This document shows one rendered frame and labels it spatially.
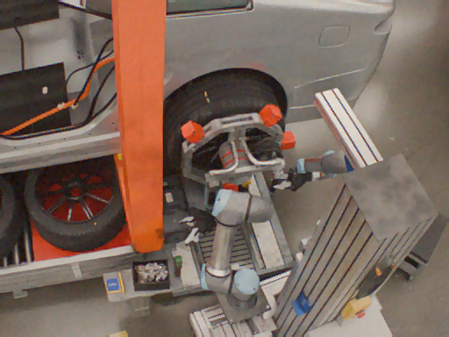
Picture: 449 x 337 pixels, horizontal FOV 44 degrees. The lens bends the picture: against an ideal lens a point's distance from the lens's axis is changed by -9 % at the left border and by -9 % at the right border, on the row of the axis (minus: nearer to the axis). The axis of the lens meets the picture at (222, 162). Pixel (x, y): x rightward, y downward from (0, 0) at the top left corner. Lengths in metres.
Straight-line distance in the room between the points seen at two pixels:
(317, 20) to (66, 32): 1.63
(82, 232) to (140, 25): 1.73
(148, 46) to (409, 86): 3.44
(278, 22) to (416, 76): 2.58
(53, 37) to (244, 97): 1.35
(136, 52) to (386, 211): 0.97
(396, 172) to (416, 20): 4.07
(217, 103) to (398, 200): 1.45
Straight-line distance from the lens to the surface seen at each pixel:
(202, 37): 2.81
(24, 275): 3.55
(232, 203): 2.43
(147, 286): 3.23
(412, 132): 4.83
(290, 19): 2.91
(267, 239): 3.90
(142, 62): 2.07
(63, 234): 3.44
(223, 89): 3.11
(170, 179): 3.99
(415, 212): 1.86
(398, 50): 5.45
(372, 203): 1.82
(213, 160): 3.51
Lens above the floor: 3.51
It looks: 56 degrees down
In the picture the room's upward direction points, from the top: 9 degrees clockwise
